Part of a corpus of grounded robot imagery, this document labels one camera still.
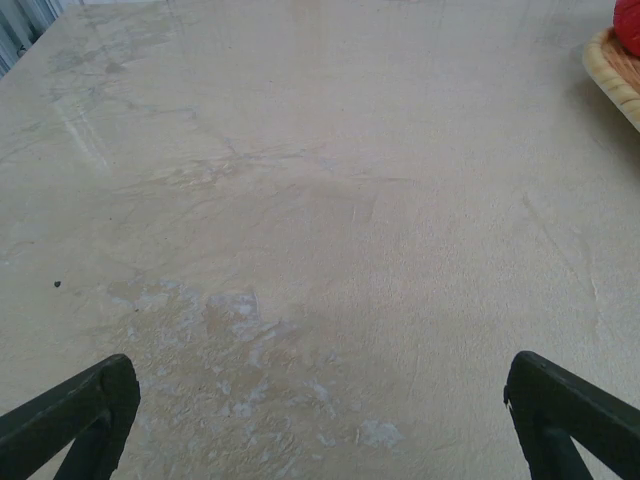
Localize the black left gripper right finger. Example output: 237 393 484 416
502 350 640 480

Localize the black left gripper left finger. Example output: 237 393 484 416
0 353 142 480

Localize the wooden fruit tray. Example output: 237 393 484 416
582 27 640 134

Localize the red textured toy apple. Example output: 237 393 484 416
613 0 640 57

